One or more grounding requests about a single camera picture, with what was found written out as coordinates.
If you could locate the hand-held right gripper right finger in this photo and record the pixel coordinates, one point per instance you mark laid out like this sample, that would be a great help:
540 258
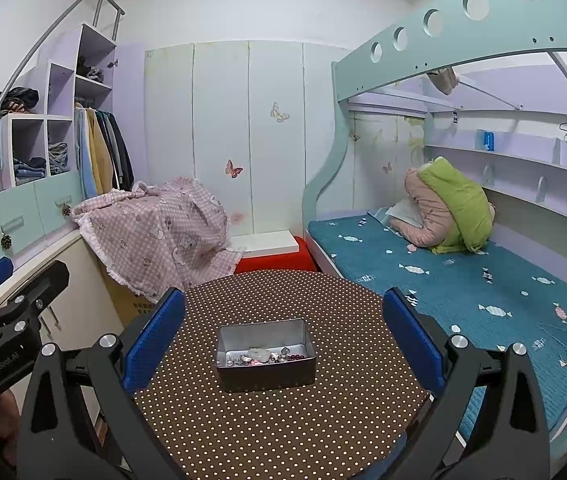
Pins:
413 340

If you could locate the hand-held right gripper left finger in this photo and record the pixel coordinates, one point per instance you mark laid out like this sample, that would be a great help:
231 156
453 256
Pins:
156 340

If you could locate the pale green jade pendant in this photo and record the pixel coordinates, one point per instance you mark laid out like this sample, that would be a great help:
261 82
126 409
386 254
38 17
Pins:
260 355

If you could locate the grey metal tin box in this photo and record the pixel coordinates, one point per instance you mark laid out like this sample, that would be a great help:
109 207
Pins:
263 377

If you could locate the cream cabinet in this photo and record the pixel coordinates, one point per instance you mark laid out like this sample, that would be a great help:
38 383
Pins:
78 280

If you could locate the cardboard box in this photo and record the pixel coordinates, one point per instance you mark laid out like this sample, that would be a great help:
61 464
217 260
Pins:
128 305

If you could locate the teal drawer unit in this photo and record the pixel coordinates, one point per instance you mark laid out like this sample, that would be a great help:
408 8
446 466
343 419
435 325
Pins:
23 210

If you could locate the blue fish print bed sheet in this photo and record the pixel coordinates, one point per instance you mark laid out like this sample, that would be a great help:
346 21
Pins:
463 280

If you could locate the folded blue jeans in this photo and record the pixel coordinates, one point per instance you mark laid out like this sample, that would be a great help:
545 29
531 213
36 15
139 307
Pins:
28 167

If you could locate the pink checkered cloth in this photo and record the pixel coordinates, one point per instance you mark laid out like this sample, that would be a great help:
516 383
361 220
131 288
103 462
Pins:
163 230

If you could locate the folded grey knit clothes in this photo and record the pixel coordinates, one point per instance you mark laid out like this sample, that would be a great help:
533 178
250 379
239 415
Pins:
58 157

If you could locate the white pillow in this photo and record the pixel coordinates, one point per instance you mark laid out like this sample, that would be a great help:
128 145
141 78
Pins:
403 212

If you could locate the brown polka dot tablecloth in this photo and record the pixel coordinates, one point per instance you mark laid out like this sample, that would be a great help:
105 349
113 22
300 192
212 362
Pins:
283 300

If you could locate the row of hanging clothes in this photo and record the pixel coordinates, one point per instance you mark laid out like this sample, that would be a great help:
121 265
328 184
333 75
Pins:
98 150

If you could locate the pink and green quilt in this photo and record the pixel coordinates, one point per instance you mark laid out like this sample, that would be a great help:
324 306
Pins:
458 205

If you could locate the red stool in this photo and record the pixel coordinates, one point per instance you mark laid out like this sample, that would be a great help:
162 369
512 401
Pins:
278 262

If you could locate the dark clothing pile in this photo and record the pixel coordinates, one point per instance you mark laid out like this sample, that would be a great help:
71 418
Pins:
13 97

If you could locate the lavender cubby shelf unit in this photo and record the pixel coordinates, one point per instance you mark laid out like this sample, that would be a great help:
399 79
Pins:
63 85

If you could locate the dark clothes in cubby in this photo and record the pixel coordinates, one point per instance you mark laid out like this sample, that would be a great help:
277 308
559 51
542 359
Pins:
88 70

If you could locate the small blue box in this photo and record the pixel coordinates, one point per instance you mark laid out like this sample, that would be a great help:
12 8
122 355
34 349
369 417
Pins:
487 139

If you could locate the pale wardrobe doors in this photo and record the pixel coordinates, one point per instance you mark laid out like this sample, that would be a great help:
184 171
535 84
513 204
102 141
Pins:
218 135

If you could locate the grey hanging cloth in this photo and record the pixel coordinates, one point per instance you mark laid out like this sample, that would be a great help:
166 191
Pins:
444 80

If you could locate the grey metal handrail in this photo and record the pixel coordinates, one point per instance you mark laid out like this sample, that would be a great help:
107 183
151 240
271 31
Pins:
97 10

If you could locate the faded pink wall sticker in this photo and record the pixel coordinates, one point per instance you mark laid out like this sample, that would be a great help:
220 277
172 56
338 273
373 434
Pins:
237 218

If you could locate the pink butterfly wall sticker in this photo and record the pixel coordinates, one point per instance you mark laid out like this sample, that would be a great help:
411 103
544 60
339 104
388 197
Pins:
233 168

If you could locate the yellow butterfly wall sticker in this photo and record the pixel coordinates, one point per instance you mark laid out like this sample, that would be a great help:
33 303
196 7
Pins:
279 112

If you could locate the teal bunk bed frame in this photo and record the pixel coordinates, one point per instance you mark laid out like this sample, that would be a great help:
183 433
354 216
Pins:
413 50

